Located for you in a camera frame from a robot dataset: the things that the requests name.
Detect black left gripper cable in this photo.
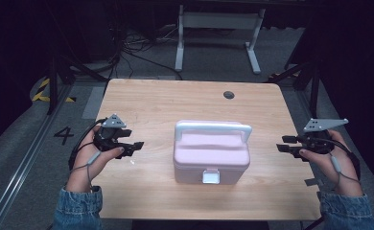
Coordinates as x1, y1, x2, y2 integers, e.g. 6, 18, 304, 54
67, 117, 108, 173

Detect pink storage box white handle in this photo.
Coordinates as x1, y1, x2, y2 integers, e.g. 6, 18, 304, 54
173, 119, 253, 186

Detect black tripod stand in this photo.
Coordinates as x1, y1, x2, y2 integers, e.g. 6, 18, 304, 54
265, 60, 323, 119
46, 54, 109, 116

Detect grey tape piece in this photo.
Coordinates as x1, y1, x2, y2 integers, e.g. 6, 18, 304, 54
304, 177, 324, 188

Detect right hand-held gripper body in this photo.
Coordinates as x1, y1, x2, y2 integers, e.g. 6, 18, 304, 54
297, 118, 350, 155

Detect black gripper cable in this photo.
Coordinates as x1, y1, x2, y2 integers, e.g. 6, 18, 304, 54
67, 117, 108, 173
330, 137, 362, 181

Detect grey right gripper cable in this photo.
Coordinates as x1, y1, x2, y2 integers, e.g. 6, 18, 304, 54
329, 153, 362, 190

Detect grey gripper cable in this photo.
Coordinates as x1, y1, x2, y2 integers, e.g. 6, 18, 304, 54
68, 149, 104, 190
329, 153, 362, 190

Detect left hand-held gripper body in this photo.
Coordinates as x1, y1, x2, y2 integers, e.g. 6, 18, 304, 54
93, 113, 128, 152

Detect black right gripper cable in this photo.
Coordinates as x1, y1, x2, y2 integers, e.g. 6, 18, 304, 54
330, 137, 362, 181

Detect person's left hand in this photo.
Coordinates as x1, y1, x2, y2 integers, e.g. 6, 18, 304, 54
65, 125, 126, 194

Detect black floor cables bundle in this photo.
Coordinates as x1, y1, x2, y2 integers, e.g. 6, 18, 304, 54
109, 22, 184, 81

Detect white metal stand frame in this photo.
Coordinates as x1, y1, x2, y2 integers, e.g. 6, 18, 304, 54
174, 4, 267, 76

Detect grey left gripper cable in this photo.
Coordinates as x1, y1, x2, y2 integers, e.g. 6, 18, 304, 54
68, 149, 104, 190

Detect metal floor rail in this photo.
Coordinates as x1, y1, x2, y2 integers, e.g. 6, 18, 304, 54
0, 83, 76, 230

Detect person's right hand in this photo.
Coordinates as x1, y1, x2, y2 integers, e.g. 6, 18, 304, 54
298, 128, 364, 197

